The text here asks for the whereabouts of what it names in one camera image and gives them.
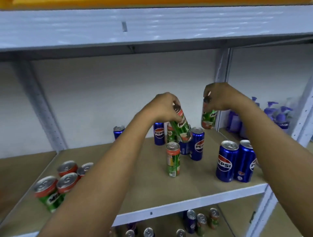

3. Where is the person's right forearm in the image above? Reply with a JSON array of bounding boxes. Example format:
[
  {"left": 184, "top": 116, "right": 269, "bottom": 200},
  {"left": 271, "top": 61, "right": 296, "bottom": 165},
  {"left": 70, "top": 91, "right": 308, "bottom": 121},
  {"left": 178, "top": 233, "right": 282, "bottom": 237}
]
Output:
[{"left": 232, "top": 96, "right": 313, "bottom": 237}]

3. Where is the person's left hand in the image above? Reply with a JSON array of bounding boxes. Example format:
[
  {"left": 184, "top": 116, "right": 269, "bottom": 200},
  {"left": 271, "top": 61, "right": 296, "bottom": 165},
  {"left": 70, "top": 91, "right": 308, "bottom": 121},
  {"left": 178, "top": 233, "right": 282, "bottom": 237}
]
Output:
[{"left": 144, "top": 92, "right": 183, "bottom": 124}]

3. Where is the person's right hand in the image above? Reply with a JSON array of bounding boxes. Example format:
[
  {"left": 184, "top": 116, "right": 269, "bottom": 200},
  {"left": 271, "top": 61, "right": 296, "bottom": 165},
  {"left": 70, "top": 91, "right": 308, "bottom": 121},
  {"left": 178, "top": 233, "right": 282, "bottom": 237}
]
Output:
[{"left": 203, "top": 83, "right": 245, "bottom": 112}]

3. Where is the orange beam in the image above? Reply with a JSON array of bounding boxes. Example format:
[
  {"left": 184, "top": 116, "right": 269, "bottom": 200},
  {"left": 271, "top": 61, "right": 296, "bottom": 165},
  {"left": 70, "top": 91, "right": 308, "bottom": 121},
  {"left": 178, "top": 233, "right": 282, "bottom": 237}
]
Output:
[{"left": 0, "top": 0, "right": 313, "bottom": 11}]

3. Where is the purple spray bottle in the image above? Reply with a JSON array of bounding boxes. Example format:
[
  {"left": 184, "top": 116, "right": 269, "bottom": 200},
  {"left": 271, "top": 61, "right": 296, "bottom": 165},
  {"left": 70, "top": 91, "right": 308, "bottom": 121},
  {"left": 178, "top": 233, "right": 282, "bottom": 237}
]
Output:
[
  {"left": 276, "top": 106, "right": 293, "bottom": 130},
  {"left": 227, "top": 110, "right": 243, "bottom": 134},
  {"left": 264, "top": 101, "right": 279, "bottom": 122}
]

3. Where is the blue soda can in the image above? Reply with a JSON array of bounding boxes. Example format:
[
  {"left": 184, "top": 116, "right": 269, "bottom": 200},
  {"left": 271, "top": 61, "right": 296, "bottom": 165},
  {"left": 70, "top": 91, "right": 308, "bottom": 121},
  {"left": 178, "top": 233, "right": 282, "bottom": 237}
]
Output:
[
  {"left": 216, "top": 140, "right": 239, "bottom": 183},
  {"left": 179, "top": 141, "right": 190, "bottom": 155},
  {"left": 113, "top": 125, "right": 125, "bottom": 140},
  {"left": 189, "top": 127, "right": 205, "bottom": 161},
  {"left": 153, "top": 122, "right": 166, "bottom": 146},
  {"left": 234, "top": 140, "right": 257, "bottom": 183},
  {"left": 185, "top": 210, "right": 197, "bottom": 234}
]

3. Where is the white metal shelving rack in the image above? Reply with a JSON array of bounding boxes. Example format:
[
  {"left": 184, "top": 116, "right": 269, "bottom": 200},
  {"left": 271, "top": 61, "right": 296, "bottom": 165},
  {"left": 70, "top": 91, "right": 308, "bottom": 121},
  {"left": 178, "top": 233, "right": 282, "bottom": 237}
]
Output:
[{"left": 0, "top": 5, "right": 313, "bottom": 237}]

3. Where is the person's left forearm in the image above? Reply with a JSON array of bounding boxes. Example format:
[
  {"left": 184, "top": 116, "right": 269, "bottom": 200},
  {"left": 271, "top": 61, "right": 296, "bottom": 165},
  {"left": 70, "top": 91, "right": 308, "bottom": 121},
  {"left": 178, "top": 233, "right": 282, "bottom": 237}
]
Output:
[{"left": 37, "top": 109, "right": 157, "bottom": 237}]

